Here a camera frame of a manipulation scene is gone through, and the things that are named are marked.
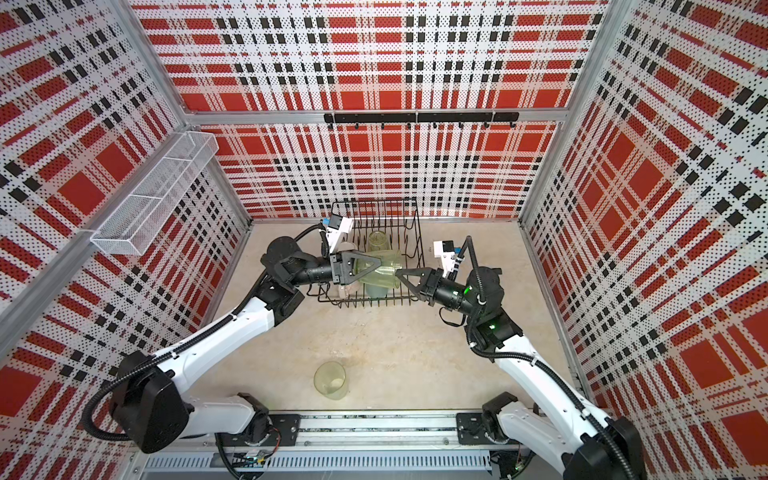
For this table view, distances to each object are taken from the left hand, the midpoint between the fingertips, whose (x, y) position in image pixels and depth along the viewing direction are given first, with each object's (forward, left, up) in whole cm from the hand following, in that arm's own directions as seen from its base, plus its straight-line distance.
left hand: (382, 267), depth 62 cm
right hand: (-1, -3, -3) cm, 4 cm away
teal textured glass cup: (+14, +4, -32) cm, 36 cm away
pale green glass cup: (-13, +15, -31) cm, 37 cm away
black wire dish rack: (+27, +1, -17) cm, 32 cm away
